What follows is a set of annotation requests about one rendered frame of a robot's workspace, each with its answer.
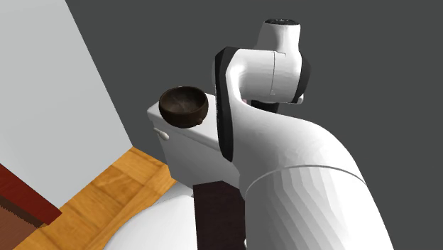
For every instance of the red brown rug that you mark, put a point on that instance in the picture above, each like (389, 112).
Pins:
(20, 211)

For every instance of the dark brown bowl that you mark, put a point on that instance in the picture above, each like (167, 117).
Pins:
(183, 107)

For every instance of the white toilet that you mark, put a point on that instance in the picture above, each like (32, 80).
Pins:
(193, 152)

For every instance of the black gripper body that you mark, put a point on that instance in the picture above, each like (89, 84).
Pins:
(265, 106)

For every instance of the dark robot stand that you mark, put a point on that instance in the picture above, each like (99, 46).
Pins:
(218, 218)

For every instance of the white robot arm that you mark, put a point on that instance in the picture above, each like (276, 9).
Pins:
(297, 166)

